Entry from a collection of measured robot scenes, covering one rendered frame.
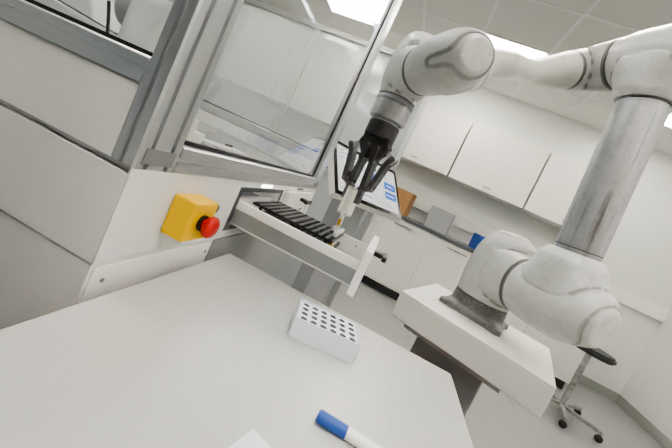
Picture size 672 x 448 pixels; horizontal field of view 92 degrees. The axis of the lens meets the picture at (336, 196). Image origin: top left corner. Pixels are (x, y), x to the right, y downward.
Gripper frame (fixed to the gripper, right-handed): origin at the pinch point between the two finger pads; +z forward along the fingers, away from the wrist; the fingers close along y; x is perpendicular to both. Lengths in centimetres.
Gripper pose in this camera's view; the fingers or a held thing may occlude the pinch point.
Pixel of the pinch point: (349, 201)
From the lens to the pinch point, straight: 78.2
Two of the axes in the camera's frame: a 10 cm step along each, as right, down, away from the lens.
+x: -4.7, -1.5, -8.7
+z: -4.2, 9.1, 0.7
